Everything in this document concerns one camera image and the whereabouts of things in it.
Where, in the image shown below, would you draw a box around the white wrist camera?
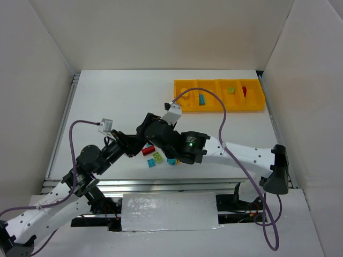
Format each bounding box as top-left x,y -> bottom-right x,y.
98,118 -> 113,134
161,101 -> 182,126

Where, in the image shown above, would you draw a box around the teal square lego plate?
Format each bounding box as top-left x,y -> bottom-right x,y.
147,158 -> 156,168

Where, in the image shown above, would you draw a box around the aluminium rail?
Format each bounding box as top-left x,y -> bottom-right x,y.
45,73 -> 80,178
256,70 -> 299,189
42,179 -> 277,193

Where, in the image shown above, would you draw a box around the aluminium left rail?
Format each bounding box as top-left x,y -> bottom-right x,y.
45,73 -> 80,178

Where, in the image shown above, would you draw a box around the light green lego brick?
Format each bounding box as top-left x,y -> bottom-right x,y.
228,87 -> 235,94

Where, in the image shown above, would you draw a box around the teal rounded lego brick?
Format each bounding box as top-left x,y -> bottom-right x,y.
167,158 -> 176,165

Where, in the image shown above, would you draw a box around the red arch lego brick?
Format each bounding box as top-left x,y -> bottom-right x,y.
141,146 -> 155,156

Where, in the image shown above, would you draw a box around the aluminium right rail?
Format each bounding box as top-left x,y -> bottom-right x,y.
256,70 -> 299,189

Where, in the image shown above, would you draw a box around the aluminium front rail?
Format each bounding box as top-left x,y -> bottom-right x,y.
42,179 -> 277,193

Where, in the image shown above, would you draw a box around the yellow four-compartment bin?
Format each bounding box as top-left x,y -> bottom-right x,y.
174,79 -> 265,113

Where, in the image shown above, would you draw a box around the yellow long lego brick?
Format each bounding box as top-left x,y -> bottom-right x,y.
179,99 -> 190,107

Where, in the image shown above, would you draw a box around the white foil covered panel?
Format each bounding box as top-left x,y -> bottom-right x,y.
121,192 -> 219,232

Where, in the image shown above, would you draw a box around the round yellow lego brick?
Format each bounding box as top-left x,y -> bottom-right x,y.
181,88 -> 189,98

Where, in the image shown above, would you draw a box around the red rectangular lego brick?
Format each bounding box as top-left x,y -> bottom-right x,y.
242,86 -> 247,97

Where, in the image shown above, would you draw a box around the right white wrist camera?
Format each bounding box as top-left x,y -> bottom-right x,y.
161,101 -> 182,126

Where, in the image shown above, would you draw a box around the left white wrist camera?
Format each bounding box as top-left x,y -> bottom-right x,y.
98,118 -> 113,134

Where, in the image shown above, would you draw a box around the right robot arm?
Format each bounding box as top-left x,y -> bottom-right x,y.
136,113 -> 289,202

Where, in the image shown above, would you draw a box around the teal long lego brick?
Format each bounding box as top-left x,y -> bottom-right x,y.
199,94 -> 206,106

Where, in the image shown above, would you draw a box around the lime green lego plate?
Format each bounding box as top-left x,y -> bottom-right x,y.
153,152 -> 163,163

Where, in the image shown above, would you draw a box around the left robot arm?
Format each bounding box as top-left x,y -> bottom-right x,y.
1,130 -> 146,256

